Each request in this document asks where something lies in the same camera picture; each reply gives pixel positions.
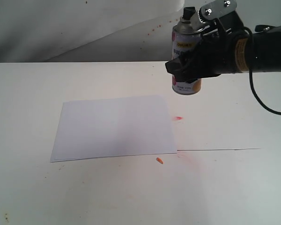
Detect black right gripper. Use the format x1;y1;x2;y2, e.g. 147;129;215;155
165;10;255;84

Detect white polka-dot spray can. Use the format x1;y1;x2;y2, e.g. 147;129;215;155
172;7;201;95

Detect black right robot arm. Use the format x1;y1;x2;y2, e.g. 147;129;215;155
165;11;281;82

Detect white paper sheet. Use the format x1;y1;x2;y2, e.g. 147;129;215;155
50;96;177;162

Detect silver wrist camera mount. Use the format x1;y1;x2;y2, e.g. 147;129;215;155
190;0;237;30

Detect black cable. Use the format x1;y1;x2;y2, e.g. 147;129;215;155
215;18;281;116

